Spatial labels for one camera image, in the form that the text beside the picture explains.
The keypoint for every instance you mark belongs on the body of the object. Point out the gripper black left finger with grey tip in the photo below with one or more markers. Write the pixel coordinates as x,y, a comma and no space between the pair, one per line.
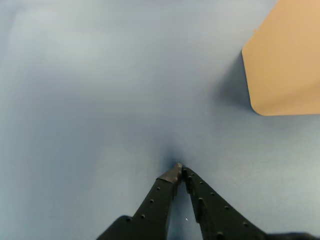
155,200

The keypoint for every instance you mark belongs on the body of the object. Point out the dark blue table mat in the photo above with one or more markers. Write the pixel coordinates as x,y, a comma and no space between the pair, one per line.
100,100

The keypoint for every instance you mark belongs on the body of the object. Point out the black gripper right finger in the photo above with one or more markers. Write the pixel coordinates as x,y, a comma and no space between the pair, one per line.
215,210

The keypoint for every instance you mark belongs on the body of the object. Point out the tan metal box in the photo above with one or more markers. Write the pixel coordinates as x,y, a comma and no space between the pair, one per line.
285,62

